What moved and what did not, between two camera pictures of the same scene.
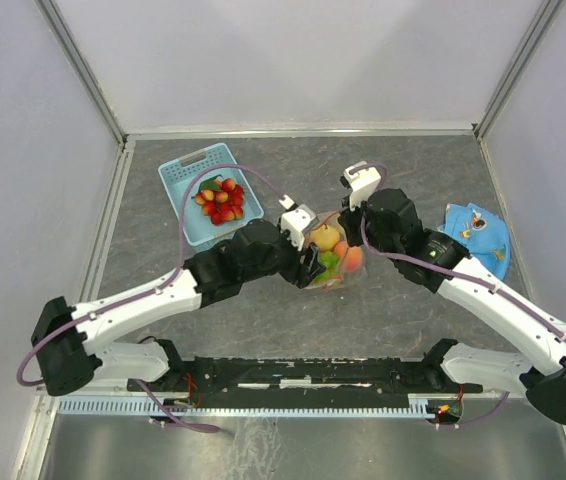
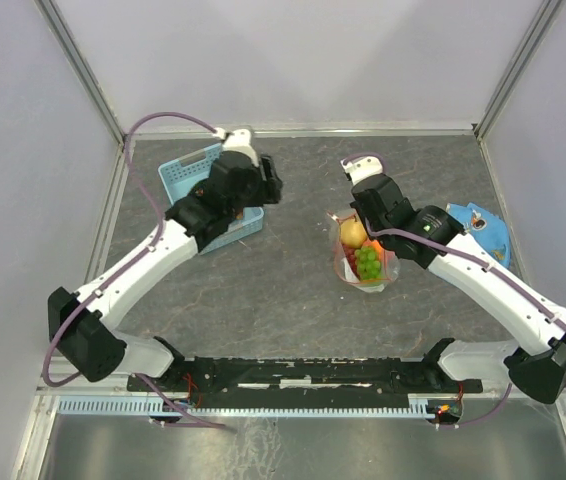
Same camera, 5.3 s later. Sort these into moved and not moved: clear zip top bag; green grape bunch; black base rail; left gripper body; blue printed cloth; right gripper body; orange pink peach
Moved: green grape bunch; left gripper body; orange pink peach; clear zip top bag; right gripper body
Not moved: black base rail; blue printed cloth
